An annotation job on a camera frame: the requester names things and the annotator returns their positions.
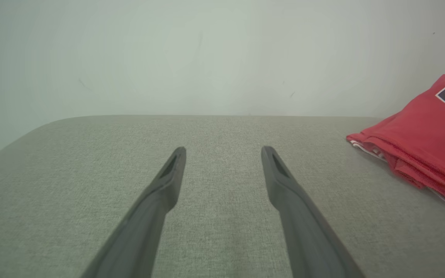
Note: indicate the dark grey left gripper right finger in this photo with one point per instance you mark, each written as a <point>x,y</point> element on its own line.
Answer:
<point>307,239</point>

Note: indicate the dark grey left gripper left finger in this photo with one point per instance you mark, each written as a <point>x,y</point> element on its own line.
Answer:
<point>141,235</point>

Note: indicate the red and white jersey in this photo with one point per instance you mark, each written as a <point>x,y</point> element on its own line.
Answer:
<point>431,135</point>

